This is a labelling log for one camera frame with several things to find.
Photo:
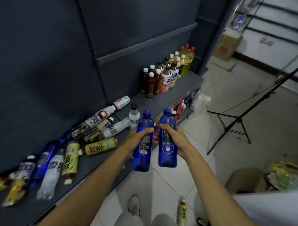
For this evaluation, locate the person's right hand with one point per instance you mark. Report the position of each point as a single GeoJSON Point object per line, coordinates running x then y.
{"type": "Point", "coordinates": [178, 145]}

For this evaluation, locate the person's left hand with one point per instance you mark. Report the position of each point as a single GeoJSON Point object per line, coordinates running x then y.
{"type": "Point", "coordinates": [132, 142]}

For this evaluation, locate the person's right fingers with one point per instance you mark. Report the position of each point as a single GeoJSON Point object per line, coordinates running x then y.
{"type": "Point", "coordinates": [168, 132]}

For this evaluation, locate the person's left fingers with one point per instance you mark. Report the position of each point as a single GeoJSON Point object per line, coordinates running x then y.
{"type": "Point", "coordinates": [145, 131]}

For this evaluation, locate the blue bottle with droplet print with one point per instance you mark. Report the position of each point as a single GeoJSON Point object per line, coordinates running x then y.
{"type": "Point", "coordinates": [167, 149]}

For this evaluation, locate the blue bottle with barcode label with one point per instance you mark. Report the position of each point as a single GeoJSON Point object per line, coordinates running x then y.
{"type": "Point", "coordinates": [143, 149]}

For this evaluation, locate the person's left forearm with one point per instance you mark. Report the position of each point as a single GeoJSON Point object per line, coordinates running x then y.
{"type": "Point", "coordinates": [93, 181]}

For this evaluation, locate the person's right forearm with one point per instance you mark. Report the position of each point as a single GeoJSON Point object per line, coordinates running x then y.
{"type": "Point", "coordinates": [209, 184]}

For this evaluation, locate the clear bottle with black cap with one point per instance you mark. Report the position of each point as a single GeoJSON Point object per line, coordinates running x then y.
{"type": "Point", "coordinates": [134, 117]}

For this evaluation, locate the red snack packets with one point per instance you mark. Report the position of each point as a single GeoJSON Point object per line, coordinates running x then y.
{"type": "Point", "coordinates": [178, 111]}

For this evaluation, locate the white bottle blue striped label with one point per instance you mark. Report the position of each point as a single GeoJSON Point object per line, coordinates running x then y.
{"type": "Point", "coordinates": [115, 128]}

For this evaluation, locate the white bottle red green label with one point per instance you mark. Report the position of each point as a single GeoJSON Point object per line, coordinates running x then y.
{"type": "Point", "coordinates": [121, 102]}

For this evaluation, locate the blue snack packets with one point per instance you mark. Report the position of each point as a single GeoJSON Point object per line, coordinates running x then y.
{"type": "Point", "coordinates": [188, 99]}

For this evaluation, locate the white plastic bag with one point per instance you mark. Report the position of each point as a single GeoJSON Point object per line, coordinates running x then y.
{"type": "Point", "coordinates": [200, 100]}

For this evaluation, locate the white bottle red round label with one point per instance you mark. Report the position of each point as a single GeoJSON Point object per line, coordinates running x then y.
{"type": "Point", "coordinates": [101, 116]}

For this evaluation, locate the yellow green tea bottle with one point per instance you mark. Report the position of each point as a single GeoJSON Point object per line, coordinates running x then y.
{"type": "Point", "coordinates": [70, 160]}
{"type": "Point", "coordinates": [100, 146]}
{"type": "Point", "coordinates": [181, 213]}

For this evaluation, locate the dark bottle yellow label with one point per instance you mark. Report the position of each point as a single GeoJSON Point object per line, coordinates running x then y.
{"type": "Point", "coordinates": [96, 132]}

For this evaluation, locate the group of standing drink bottles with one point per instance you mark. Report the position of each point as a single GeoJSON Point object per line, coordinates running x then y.
{"type": "Point", "coordinates": [166, 74]}

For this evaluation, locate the dark clear bottle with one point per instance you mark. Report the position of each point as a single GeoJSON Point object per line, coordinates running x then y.
{"type": "Point", "coordinates": [80, 130]}

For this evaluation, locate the black tripod stand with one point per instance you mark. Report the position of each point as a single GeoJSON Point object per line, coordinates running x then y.
{"type": "Point", "coordinates": [239, 117]}

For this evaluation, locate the person's grey shoe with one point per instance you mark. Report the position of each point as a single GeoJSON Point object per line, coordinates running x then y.
{"type": "Point", "coordinates": [133, 206]}

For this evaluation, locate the dark grey shop shelf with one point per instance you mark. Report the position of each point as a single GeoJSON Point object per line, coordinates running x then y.
{"type": "Point", "coordinates": [130, 53]}

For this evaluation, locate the blue plastic bottle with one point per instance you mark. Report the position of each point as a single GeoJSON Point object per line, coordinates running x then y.
{"type": "Point", "coordinates": [44, 160]}
{"type": "Point", "coordinates": [66, 137]}

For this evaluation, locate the person's grey trousers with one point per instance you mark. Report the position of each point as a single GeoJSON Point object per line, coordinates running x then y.
{"type": "Point", "coordinates": [144, 220]}

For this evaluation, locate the round brown stool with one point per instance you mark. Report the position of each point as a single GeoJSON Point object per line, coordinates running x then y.
{"type": "Point", "coordinates": [246, 180]}

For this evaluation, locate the clear bottle white label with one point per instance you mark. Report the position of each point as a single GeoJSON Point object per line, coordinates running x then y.
{"type": "Point", "coordinates": [51, 172]}

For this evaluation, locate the brown cardboard box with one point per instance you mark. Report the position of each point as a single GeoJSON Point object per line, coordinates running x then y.
{"type": "Point", "coordinates": [227, 47]}

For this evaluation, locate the green snack packets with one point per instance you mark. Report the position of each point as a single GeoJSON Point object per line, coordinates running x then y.
{"type": "Point", "coordinates": [282, 175]}

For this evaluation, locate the bottle with pale blue label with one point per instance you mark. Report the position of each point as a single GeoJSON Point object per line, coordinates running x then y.
{"type": "Point", "coordinates": [26, 167]}

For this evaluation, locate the person's white shirt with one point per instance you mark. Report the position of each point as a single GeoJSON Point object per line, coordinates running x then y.
{"type": "Point", "coordinates": [274, 209]}

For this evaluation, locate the blue and white package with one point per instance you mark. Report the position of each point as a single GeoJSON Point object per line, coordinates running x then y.
{"type": "Point", "coordinates": [238, 19]}

